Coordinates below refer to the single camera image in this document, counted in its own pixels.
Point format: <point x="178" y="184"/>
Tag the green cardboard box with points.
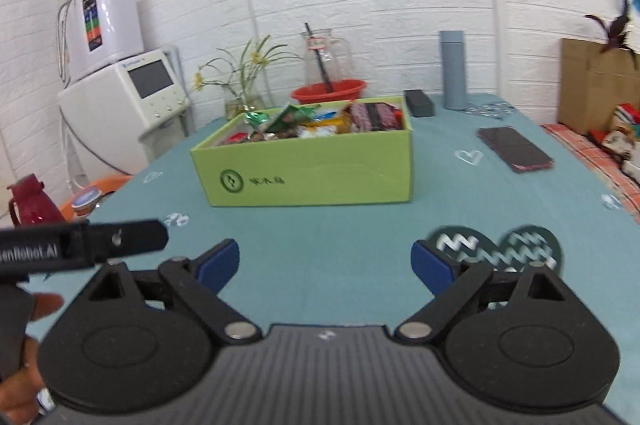
<point x="310" y="170"/>

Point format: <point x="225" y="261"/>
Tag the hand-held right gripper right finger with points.
<point x="432" y="267"/>

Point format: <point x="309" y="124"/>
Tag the smartphone with red case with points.
<point x="515" y="149"/>

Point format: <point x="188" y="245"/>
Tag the round blue tin lid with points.
<point x="86" y="199"/>

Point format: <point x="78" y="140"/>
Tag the orange plastic basin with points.
<point x="110" y="187"/>

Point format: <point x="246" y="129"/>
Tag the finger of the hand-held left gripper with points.
<point x="130" y="237"/>

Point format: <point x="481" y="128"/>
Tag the colourful doll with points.
<point x="620" y="130"/>

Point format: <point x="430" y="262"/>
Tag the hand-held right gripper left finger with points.
<point x="219" y="265"/>

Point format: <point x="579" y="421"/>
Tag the green snack packet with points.
<point x="280" y="117"/>

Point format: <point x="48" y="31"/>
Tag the small red snack packet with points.
<point x="237" y="138"/>

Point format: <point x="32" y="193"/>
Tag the glass pitcher with black straw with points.
<point x="327" y="57"/>

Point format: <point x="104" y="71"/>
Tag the grey blue thermos bottle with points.
<point x="453" y="70"/>

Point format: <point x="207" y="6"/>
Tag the yellow flower plant in vase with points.
<point x="245" y="75"/>

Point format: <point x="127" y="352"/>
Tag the small black box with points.
<point x="419" y="102"/>

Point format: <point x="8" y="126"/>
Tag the dark purple plant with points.
<point x="617" y="30"/>

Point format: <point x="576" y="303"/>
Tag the white appliance with screen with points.
<point x="110" y="120"/>

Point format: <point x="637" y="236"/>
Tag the dark red snack packet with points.
<point x="375" y="115"/>

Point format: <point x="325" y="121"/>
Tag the orange checkered tablecloth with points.
<point x="600" y="160"/>

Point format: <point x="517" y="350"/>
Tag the yellow silver snack packet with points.
<point x="325" y="123"/>

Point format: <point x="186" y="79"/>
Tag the brown cardboard box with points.
<point x="590" y="90"/>

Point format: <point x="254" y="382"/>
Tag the person's left hand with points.
<point x="20" y="385"/>

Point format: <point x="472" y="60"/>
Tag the red plastic basin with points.
<point x="345" y="90"/>

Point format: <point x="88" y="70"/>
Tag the white wall water purifier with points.
<point x="107" y="25"/>

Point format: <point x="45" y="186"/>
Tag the red thermos jug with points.
<point x="32" y="202"/>

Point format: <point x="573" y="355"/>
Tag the teal printed tablecloth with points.
<point x="330" y="235"/>

